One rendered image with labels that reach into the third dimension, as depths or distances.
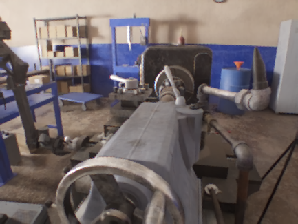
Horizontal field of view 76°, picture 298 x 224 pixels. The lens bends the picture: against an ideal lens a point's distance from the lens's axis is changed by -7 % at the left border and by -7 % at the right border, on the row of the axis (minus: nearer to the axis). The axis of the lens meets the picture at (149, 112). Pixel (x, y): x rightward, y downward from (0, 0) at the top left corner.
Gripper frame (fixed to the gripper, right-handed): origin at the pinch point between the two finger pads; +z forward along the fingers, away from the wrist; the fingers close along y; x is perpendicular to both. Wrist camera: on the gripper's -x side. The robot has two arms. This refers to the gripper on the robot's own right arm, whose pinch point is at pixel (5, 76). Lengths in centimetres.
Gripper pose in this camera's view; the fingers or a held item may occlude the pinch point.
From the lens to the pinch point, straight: 80.1
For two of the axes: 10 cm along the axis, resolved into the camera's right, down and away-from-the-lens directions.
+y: 0.3, -3.3, 9.4
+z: 5.0, 8.2, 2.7
